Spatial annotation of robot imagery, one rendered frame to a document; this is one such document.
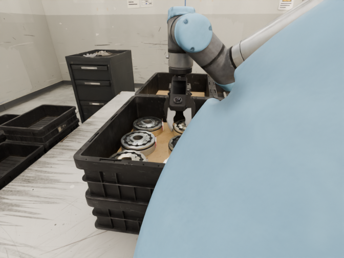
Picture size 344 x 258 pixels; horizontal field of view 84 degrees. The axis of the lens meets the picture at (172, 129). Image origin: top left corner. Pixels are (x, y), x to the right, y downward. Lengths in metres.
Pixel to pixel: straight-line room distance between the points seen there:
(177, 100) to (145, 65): 3.52
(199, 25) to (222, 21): 3.38
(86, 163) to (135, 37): 3.68
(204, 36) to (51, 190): 0.63
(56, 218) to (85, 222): 0.08
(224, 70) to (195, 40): 0.11
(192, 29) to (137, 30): 3.56
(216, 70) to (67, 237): 0.55
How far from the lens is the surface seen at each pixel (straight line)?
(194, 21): 0.45
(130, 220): 0.51
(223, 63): 0.50
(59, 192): 0.73
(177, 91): 0.55
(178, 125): 0.65
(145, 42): 3.96
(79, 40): 4.49
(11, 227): 0.70
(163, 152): 0.57
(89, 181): 0.46
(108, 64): 1.99
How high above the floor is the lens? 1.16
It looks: 28 degrees down
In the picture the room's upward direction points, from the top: straight up
